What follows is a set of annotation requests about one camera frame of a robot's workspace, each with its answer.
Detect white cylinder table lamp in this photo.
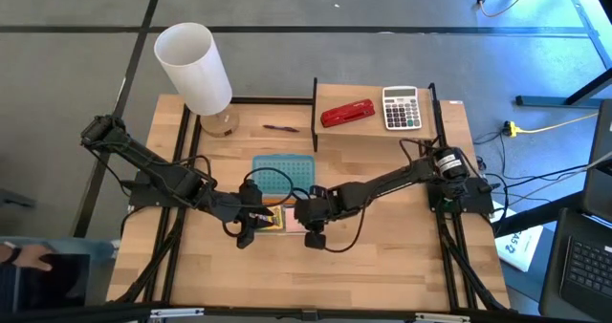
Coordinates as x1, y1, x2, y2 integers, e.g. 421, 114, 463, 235
153, 21, 240, 139

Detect purple pen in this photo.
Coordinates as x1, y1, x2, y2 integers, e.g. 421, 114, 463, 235
262, 123, 301, 134

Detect black gripper side block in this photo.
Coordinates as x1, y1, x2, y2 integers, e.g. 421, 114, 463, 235
308, 183, 331, 201
236, 227, 257, 250

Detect dark grey furniture foot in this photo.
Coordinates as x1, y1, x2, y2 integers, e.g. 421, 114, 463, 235
0, 186, 37, 210

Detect person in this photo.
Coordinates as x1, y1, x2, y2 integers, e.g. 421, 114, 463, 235
0, 236, 120, 310

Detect black metal table frame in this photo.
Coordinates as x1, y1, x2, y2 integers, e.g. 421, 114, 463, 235
107, 93, 513, 323

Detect teal pencil box lid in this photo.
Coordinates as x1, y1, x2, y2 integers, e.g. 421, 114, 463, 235
251, 153, 317, 205

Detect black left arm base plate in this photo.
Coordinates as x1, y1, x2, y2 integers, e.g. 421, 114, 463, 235
119, 169, 192, 210

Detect white printed booklet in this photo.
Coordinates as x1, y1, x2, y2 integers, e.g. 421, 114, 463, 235
492, 201, 545, 273

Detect dark metal desk frame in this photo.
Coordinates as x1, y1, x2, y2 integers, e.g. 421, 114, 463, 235
514, 0, 612, 109

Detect pink sticky note pad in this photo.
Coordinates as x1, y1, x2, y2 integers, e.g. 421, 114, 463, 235
283, 206, 308, 234

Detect silver aluminium bracket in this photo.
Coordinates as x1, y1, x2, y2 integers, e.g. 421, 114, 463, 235
150, 307, 206, 320
414, 312, 472, 323

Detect black laptop with keyboard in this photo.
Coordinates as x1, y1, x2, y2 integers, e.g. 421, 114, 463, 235
538, 206, 612, 320

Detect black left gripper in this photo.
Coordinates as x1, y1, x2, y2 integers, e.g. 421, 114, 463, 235
211, 190, 275, 231

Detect white desk calculator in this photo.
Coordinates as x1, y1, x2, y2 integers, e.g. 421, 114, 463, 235
382, 85, 424, 132

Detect black left gripper side block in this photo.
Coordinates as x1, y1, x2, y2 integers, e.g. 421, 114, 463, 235
236, 227, 257, 250

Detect wooden shelf with black legs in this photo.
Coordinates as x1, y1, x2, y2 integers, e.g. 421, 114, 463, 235
311, 76, 440, 158

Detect yellow extension cord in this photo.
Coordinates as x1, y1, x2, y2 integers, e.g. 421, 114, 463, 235
501, 112, 600, 139

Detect black right camera cable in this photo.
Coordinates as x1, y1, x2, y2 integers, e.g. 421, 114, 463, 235
322, 203, 369, 254

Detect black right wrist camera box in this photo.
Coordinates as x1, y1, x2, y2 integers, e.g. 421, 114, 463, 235
304, 231, 328, 251

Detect dark grey laptop lid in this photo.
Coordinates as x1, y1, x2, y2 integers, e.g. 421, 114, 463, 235
580, 97, 612, 224

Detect yellow green crayon box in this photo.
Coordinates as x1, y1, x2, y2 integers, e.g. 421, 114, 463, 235
257, 205, 286, 232

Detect black camera cable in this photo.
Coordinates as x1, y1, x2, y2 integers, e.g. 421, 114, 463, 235
242, 166, 294, 205
322, 203, 369, 254

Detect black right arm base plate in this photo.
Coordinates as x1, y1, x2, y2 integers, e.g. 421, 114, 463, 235
426, 174, 501, 215

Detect black side desk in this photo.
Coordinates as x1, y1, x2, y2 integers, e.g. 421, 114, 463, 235
492, 191, 612, 323

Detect clear plastic pencil box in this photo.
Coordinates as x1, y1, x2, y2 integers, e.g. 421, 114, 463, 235
252, 203, 312, 236

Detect light grey cable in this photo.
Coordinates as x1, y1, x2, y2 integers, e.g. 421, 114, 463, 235
520, 153, 612, 200

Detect black right gripper side block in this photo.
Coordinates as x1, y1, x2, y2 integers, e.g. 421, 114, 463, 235
308, 183, 331, 201

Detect red stapler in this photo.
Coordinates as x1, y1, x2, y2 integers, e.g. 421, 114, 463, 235
319, 97, 377, 129

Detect black floor cables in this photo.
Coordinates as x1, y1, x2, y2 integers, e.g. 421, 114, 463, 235
472, 130, 594, 238

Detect black left camera cable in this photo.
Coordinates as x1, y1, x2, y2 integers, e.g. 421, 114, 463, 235
242, 166, 294, 205

